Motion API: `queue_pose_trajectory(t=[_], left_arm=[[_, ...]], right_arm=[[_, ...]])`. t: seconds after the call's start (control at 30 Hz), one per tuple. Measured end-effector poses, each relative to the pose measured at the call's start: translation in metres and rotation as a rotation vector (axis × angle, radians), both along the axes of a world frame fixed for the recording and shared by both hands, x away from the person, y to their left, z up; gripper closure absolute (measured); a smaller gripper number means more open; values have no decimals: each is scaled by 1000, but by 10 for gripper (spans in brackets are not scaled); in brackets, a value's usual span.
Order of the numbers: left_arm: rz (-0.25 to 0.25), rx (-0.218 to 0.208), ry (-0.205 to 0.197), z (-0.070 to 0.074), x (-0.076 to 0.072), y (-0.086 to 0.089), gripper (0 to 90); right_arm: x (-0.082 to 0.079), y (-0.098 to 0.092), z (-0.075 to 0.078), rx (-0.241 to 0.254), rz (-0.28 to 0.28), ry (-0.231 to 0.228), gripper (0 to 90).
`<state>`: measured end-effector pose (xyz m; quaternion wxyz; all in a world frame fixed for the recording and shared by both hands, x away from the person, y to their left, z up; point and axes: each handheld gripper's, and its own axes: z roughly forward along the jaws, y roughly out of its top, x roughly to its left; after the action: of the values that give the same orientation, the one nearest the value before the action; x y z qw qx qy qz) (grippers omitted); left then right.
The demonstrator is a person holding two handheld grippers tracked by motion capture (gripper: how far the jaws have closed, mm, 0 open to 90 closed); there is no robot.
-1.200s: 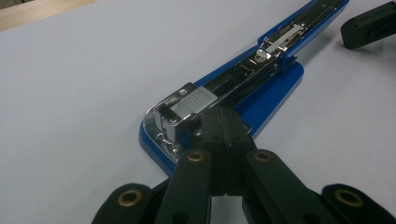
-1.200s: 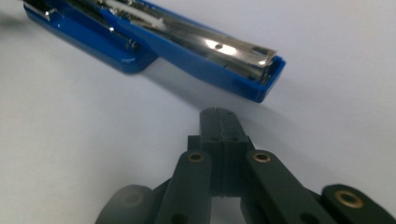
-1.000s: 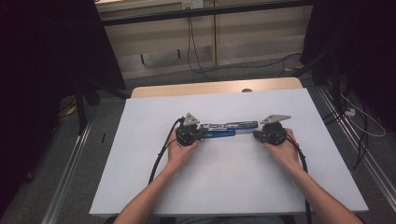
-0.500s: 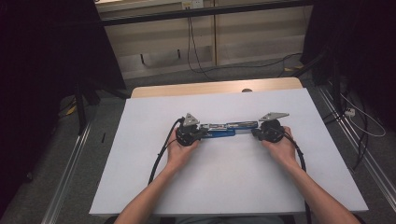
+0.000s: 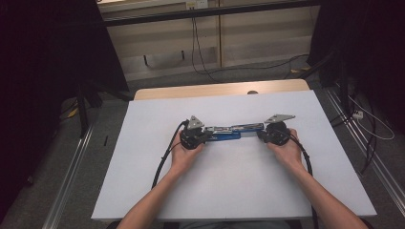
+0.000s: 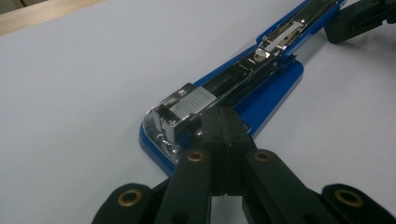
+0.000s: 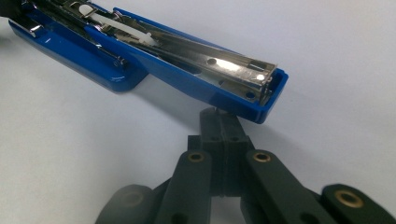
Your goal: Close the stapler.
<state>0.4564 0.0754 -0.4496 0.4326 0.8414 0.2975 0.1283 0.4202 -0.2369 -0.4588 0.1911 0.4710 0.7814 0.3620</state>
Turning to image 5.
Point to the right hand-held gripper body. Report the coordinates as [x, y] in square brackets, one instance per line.
[277, 133]

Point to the yellow floor tape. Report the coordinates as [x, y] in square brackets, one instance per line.
[302, 69]
[72, 113]

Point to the black horizontal bar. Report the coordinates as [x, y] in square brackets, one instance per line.
[203, 12]

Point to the person's left hand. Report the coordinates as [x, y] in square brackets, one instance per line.
[183, 159]

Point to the white wall socket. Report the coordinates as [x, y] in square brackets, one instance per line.
[197, 4]

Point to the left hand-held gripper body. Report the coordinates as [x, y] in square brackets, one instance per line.
[191, 138]

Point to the white power strip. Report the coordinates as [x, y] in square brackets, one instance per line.
[358, 114]

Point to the blue stapler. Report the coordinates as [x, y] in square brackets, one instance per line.
[230, 135]

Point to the black metal stand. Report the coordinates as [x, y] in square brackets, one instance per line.
[82, 111]

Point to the person's right hand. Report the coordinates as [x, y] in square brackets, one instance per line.
[289, 154]

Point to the black cabinet bracket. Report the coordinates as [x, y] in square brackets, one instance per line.
[145, 60]
[183, 55]

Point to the aluminium floor rail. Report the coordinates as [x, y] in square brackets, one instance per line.
[68, 181]
[379, 165]

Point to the white table cover board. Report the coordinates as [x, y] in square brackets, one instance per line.
[223, 191]

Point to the beige wooden cabinet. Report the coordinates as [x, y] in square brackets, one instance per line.
[254, 41]

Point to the black curtain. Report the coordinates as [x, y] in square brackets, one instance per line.
[366, 47]
[38, 63]

